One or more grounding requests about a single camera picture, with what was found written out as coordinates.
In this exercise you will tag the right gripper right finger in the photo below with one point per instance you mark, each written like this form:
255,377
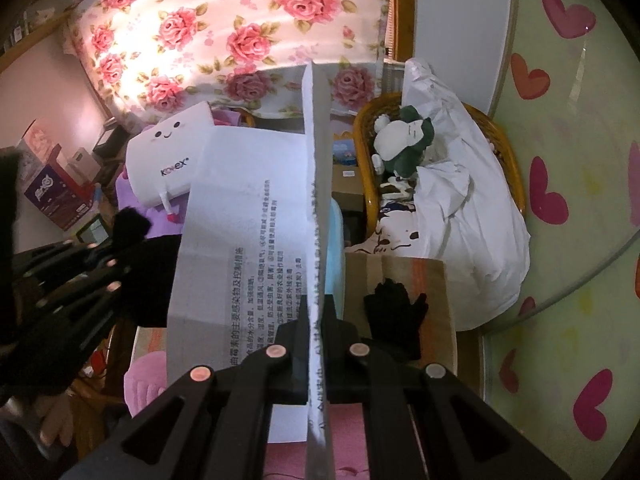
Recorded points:
419,422

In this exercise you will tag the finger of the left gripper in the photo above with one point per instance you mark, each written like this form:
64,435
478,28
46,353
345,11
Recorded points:
62,298

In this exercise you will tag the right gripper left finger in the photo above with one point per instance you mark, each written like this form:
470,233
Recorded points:
214,424

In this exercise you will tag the black glove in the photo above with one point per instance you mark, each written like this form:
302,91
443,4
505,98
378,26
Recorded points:
395,314
129,233

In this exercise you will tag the white printed paper sheet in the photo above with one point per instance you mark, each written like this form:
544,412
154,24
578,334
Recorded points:
253,253

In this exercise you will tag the pink plush toy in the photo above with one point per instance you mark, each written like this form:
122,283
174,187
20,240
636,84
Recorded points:
145,381

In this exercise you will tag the purple cardboard box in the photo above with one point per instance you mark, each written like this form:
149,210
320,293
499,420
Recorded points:
55,193

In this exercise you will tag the beige striped mat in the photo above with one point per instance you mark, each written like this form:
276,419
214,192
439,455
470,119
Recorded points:
419,276

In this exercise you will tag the light blue plastic bin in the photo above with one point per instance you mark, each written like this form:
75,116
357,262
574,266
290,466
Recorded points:
335,260

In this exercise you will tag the white Kotex plush pillow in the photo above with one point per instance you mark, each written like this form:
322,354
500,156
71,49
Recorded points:
161,161

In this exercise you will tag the cow pattern plush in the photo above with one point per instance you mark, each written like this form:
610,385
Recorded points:
396,232

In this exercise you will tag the white crumpled bedsheet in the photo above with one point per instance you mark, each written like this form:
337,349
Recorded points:
465,213

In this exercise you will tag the brown cardboard box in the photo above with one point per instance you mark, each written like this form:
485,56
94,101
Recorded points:
347,188

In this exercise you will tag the right wicker chair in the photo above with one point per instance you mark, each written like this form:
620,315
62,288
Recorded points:
389,103

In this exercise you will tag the green white Snorlax plush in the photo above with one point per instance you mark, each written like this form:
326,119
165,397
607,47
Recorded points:
399,144

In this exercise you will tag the blue cartoon box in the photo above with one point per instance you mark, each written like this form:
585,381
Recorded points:
344,149

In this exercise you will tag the floral rose curtain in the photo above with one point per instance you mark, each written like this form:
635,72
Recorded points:
149,59

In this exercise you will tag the black picture frame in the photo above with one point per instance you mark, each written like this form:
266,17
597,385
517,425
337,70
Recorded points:
95,231

